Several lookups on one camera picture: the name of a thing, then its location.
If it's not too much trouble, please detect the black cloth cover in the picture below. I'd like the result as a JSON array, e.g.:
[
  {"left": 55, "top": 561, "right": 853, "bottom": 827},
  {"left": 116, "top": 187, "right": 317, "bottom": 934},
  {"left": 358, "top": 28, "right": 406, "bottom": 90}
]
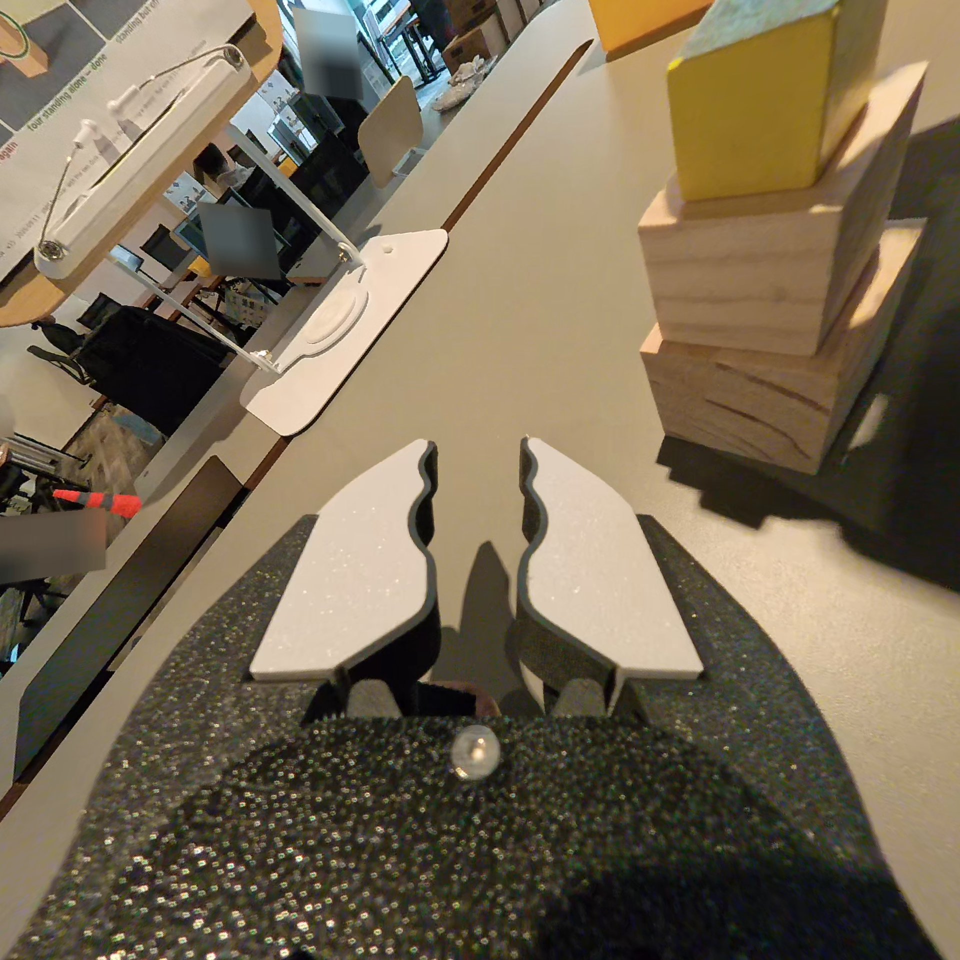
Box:
[{"left": 78, "top": 306, "right": 235, "bottom": 436}]

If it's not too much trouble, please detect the cardboard box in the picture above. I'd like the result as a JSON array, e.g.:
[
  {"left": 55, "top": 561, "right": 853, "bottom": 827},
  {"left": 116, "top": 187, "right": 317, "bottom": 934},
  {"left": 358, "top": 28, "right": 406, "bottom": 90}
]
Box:
[
  {"left": 448, "top": 0, "right": 502, "bottom": 35},
  {"left": 442, "top": 26, "right": 513, "bottom": 75}
]

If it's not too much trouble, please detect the white desk lamp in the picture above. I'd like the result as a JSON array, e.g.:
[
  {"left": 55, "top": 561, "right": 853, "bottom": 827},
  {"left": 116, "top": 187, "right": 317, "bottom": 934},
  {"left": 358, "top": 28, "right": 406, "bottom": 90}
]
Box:
[{"left": 33, "top": 43, "right": 450, "bottom": 438}]

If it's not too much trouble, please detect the black table panel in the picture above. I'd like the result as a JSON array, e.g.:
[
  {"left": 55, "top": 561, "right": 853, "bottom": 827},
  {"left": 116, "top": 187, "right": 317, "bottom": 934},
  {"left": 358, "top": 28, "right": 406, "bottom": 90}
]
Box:
[{"left": 0, "top": 455, "right": 246, "bottom": 789}]

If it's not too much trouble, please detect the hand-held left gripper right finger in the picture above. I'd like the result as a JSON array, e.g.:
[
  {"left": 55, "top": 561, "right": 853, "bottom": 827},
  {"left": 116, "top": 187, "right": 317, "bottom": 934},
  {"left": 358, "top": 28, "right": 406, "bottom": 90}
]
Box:
[{"left": 506, "top": 435, "right": 706, "bottom": 717}]

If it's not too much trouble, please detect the white crumpled bag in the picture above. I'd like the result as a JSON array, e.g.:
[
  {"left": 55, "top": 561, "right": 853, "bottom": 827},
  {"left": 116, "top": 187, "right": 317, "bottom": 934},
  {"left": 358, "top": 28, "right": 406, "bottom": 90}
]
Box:
[{"left": 433, "top": 58, "right": 500, "bottom": 112}]

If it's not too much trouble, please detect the printed instruction sheet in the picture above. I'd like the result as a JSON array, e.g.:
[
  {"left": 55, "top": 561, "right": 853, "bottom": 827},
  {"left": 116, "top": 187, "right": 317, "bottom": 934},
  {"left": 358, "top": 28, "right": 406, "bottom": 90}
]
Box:
[{"left": 0, "top": 0, "right": 258, "bottom": 283}]

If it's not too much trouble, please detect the dark-grained wooden cube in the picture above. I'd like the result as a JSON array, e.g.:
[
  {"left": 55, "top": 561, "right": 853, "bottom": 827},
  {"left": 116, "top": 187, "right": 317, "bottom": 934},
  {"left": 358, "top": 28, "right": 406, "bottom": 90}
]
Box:
[{"left": 639, "top": 217, "right": 928, "bottom": 475}]

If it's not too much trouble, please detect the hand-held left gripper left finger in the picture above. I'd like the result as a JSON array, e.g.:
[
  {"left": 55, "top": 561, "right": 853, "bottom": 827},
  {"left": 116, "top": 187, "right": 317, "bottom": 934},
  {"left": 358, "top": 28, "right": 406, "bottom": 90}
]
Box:
[{"left": 249, "top": 438, "right": 442, "bottom": 715}]

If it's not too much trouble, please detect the yellow cube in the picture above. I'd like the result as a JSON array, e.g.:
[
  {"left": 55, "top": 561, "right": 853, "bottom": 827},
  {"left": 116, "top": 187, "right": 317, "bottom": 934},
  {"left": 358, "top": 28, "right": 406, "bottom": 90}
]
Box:
[{"left": 667, "top": 0, "right": 894, "bottom": 202}]

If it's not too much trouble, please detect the black office chair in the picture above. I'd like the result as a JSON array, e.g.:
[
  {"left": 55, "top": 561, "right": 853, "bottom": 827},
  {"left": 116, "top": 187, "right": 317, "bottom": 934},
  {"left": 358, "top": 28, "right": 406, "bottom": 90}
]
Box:
[{"left": 28, "top": 315, "right": 96, "bottom": 387}]

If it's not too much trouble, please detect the plain pale wooden cube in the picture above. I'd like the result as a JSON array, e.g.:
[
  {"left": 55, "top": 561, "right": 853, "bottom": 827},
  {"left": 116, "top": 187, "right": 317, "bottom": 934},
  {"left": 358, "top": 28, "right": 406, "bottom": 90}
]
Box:
[{"left": 637, "top": 60, "right": 930, "bottom": 357}]

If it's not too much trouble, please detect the beige chair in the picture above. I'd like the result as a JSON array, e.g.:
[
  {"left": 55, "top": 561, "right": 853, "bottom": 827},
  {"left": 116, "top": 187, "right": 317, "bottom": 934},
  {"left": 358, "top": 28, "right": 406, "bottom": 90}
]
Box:
[{"left": 357, "top": 75, "right": 425, "bottom": 190}]

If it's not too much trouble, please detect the red black striped pole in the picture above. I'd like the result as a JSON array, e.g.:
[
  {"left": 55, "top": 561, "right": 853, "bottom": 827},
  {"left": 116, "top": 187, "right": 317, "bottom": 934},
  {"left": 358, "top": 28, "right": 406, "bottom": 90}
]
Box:
[{"left": 52, "top": 487, "right": 142, "bottom": 520}]

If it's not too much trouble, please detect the yellow box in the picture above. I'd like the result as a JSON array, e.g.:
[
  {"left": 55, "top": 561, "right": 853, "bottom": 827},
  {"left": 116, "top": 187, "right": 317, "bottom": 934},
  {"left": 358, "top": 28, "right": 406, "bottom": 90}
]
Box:
[{"left": 588, "top": 0, "right": 714, "bottom": 55}]

